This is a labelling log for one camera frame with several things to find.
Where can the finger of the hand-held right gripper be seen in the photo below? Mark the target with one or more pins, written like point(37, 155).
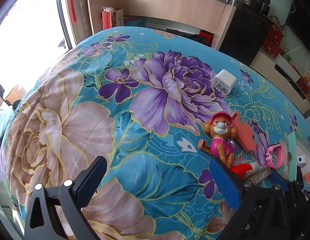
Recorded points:
point(280, 181)

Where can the salmon pink eraser block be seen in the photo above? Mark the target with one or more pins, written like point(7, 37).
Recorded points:
point(246, 135)

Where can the black cabinet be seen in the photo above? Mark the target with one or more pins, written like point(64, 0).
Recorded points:
point(245, 32)

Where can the wooden shelf unit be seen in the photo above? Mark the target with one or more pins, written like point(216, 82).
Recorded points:
point(170, 7)

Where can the red glue bottle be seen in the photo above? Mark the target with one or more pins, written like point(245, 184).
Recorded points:
point(242, 171)

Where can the white charger plug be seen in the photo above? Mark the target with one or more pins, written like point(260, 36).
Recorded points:
point(226, 80)

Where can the small red box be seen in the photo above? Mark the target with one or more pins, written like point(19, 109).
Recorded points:
point(207, 37)

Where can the toy dog figure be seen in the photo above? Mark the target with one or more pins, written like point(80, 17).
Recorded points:
point(220, 140)

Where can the pink smartwatch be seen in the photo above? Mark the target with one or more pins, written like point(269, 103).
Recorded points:
point(277, 152)

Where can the floral blanket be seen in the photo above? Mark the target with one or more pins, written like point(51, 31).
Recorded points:
point(119, 105)

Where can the white television cabinet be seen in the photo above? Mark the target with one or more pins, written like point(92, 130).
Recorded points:
point(275, 80)

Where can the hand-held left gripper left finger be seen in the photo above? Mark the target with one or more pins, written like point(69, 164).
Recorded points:
point(92, 180)

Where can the red gift bag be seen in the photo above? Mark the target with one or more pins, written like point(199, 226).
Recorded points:
point(276, 31)

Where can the white tape roll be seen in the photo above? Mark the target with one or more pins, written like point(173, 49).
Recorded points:
point(301, 160)

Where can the small red bag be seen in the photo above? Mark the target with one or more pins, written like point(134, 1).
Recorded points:
point(106, 20)

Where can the red gift box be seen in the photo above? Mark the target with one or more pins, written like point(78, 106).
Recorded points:
point(271, 48)

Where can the red hanging ornament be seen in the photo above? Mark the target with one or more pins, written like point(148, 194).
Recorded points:
point(71, 2)

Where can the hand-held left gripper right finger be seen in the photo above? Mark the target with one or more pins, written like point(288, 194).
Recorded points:
point(225, 185)

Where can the flat red box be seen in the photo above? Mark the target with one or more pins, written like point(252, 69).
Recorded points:
point(305, 86)

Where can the teal cardboard box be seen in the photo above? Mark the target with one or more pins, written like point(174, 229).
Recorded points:
point(291, 150)

